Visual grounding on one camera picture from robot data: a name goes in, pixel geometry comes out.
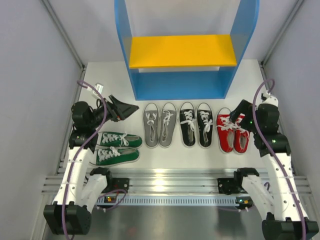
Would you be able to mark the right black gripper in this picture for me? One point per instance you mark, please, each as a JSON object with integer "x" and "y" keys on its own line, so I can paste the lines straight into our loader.
{"x": 246, "y": 110}

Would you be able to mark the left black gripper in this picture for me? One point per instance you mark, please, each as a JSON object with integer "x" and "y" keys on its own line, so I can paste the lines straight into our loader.
{"x": 114, "y": 109}

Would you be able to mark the red sneaker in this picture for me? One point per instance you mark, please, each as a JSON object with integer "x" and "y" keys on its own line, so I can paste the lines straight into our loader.
{"x": 225, "y": 130}
{"x": 241, "y": 136}

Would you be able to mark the black sneaker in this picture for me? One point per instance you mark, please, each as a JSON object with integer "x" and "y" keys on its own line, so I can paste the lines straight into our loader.
{"x": 205, "y": 124}
{"x": 187, "y": 122}

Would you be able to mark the grey sneaker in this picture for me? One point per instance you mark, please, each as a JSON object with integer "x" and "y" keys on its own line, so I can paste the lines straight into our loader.
{"x": 150, "y": 118}
{"x": 168, "y": 120}

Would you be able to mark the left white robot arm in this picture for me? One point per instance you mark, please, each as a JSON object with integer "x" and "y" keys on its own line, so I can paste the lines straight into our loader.
{"x": 70, "y": 213}

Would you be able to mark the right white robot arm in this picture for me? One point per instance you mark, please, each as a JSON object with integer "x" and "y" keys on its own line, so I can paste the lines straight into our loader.
{"x": 281, "y": 210}

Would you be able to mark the blue yellow shoe shelf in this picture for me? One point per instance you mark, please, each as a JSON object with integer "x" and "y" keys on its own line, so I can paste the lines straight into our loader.
{"x": 185, "y": 67}

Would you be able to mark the upper green sneaker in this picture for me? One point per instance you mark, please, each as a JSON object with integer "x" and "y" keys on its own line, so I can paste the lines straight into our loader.
{"x": 118, "y": 140}

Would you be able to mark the green sneaker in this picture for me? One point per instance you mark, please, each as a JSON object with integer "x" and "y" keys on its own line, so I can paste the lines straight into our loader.
{"x": 118, "y": 140}
{"x": 112, "y": 156}

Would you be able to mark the lower green sneaker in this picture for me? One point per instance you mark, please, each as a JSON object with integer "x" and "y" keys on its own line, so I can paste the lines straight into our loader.
{"x": 112, "y": 156}

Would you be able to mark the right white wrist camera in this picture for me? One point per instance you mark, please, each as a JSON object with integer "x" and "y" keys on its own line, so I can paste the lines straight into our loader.
{"x": 268, "y": 98}

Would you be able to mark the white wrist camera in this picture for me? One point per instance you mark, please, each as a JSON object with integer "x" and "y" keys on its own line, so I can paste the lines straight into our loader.
{"x": 268, "y": 98}
{"x": 98, "y": 89}

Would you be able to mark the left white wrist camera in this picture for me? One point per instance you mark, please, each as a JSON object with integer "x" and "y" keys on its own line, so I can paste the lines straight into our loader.
{"x": 98, "y": 89}

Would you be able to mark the aluminium rail frame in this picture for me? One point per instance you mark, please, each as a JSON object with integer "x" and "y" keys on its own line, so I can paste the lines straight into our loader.
{"x": 176, "y": 170}

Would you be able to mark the slotted cable duct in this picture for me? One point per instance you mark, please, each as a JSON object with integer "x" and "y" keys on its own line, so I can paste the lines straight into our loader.
{"x": 133, "y": 200}

